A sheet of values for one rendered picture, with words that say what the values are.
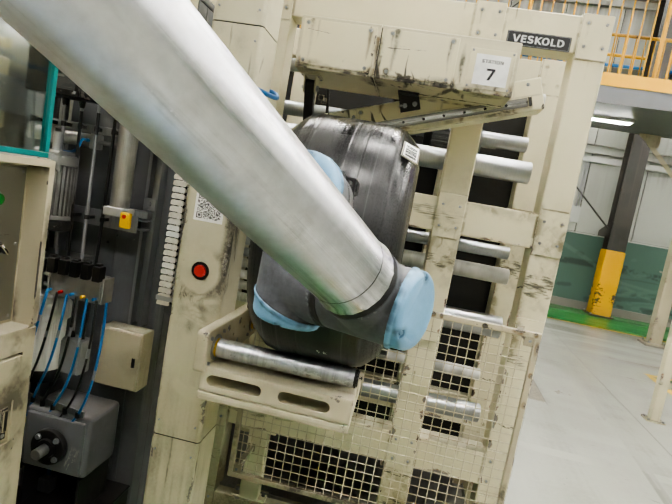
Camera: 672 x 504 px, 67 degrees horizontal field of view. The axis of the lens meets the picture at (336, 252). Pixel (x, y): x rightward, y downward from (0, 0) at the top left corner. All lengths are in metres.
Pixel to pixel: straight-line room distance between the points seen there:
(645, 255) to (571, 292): 1.44
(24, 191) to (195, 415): 0.66
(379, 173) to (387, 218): 0.09
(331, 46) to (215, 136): 1.20
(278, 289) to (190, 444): 0.87
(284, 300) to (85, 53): 0.38
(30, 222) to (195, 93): 0.99
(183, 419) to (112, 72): 1.17
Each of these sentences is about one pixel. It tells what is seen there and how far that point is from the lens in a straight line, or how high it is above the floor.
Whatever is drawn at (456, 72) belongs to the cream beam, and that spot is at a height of 1.68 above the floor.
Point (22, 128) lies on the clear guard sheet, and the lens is 1.23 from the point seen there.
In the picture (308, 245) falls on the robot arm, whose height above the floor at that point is 1.26.
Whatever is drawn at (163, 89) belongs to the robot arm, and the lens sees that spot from 0.33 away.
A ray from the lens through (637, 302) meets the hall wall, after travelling 11.01.
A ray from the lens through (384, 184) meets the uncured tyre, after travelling 1.01.
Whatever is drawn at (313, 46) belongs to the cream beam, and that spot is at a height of 1.70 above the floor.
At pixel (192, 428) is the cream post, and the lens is 1.41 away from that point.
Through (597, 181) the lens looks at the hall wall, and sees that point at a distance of 10.75.
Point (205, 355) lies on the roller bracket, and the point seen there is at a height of 0.90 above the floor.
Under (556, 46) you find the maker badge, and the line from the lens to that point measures 1.88.
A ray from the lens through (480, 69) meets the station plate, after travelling 1.50.
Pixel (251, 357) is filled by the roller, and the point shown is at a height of 0.90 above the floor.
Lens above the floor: 1.30
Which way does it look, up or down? 6 degrees down
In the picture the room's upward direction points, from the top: 10 degrees clockwise
